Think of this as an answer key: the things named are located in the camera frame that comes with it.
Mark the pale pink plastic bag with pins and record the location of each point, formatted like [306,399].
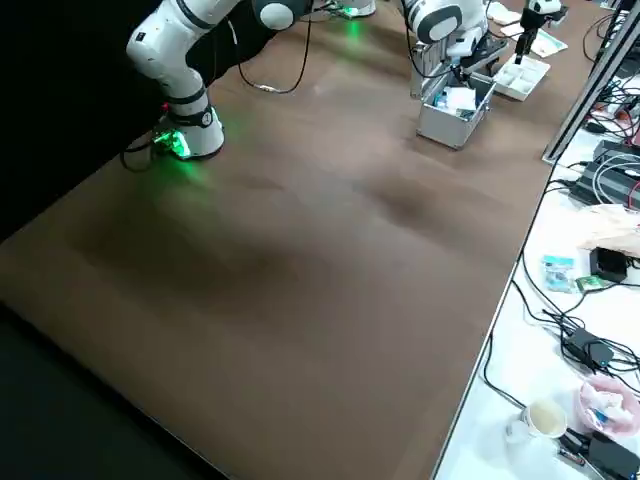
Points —
[610,230]

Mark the black power adapter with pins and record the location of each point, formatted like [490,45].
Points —
[612,457]
[590,350]

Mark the black power supply box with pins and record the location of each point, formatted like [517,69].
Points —
[600,175]

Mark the small black box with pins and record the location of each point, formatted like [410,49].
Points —
[607,265]

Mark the small green packet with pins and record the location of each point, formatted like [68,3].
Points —
[592,284]

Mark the aluminium first-aid kit case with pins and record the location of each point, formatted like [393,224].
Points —
[450,127]

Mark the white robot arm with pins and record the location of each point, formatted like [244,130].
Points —
[361,6]
[165,55]

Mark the white square box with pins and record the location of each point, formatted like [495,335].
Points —
[505,15]

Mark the white paper cup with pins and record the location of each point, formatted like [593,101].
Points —
[542,420]

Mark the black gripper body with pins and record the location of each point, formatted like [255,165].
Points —
[487,52]
[529,22]

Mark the pink bowl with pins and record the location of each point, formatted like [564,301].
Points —
[607,405]

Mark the clear bag of blue sachets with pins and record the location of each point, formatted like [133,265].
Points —
[557,272]
[439,100]

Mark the white partition tray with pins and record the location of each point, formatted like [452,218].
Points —
[520,77]

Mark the aluminium frame post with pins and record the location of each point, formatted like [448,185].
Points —
[590,85]

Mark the long white green packet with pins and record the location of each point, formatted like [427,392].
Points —
[550,45]

